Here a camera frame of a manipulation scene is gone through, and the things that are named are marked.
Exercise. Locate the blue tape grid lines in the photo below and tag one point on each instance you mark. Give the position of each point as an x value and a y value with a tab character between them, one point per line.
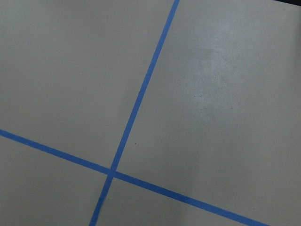
111	172

